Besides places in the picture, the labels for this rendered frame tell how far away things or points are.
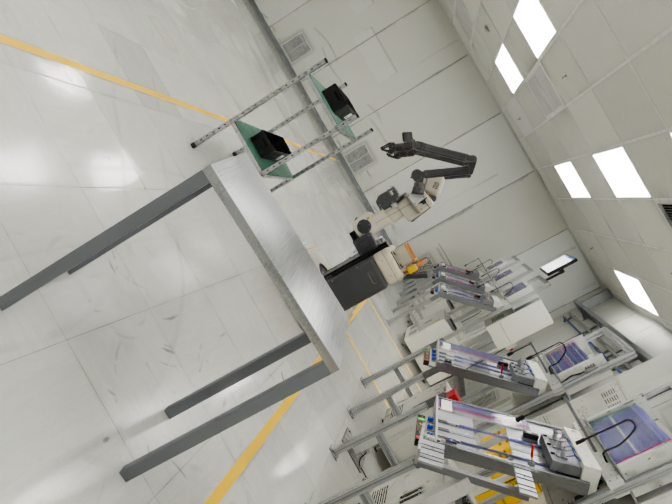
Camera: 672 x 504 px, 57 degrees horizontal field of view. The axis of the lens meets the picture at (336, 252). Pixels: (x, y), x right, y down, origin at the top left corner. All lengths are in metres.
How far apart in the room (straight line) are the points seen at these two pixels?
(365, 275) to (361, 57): 8.07
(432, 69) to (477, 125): 1.31
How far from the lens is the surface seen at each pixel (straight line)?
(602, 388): 4.62
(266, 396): 1.93
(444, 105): 11.78
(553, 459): 3.19
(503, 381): 4.50
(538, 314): 7.76
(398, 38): 12.05
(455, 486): 2.79
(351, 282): 4.37
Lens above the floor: 1.30
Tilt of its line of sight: 11 degrees down
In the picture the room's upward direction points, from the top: 60 degrees clockwise
